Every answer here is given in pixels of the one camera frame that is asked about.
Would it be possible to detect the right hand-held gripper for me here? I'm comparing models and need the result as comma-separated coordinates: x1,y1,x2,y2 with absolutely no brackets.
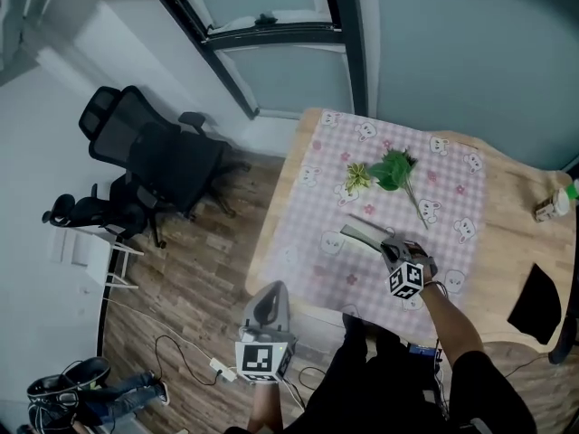
339,213,439,300

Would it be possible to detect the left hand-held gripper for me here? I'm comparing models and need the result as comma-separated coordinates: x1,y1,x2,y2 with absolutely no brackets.
234,280,299,384

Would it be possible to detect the person's right forearm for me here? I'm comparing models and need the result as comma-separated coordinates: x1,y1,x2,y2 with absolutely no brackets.
420,281,486,371

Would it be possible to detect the person's left forearm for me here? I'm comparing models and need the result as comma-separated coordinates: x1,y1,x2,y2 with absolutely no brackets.
247,380,285,434

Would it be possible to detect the pink checked tablecloth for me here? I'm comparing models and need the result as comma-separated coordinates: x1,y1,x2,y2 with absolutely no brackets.
259,108,489,341

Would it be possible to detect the small yellow-green artificial flower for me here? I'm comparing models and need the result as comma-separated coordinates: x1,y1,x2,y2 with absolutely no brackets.
345,162,374,194

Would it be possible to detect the green artificial leaf sprig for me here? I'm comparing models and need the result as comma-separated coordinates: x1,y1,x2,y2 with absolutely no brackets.
365,147,431,231

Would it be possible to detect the white power strip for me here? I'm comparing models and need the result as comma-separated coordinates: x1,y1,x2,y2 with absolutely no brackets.
208,357,238,383

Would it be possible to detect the person's black clothing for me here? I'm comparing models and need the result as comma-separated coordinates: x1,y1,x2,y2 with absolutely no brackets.
224,313,540,434

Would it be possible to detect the black cloth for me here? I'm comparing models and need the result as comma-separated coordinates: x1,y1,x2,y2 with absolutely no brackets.
506,262,564,347

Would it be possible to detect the patterned white-lidded cup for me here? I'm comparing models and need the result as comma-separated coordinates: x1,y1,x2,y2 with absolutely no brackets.
534,187,573,223

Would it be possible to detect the tall black mesh office chair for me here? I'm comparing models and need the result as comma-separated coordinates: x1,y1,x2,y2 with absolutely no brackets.
77,84,252,219

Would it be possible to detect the black rounded seat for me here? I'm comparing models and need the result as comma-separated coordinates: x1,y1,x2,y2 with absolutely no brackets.
57,355,112,392

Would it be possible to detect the low black office chair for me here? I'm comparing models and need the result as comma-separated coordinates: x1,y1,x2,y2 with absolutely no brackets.
41,175,169,250

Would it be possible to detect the black looped cable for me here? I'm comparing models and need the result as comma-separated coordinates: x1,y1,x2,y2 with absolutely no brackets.
298,365,327,396

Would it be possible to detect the black floor cable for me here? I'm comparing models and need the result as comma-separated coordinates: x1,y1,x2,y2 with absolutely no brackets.
154,334,219,386

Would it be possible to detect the white floor cable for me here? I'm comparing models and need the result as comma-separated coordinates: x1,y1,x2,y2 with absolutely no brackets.
107,297,214,362

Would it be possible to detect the black recorder with screen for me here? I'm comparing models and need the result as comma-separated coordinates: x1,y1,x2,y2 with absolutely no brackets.
406,342,444,366

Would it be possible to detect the black metal door frame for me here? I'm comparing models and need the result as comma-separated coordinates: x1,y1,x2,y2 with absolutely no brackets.
138,0,379,122

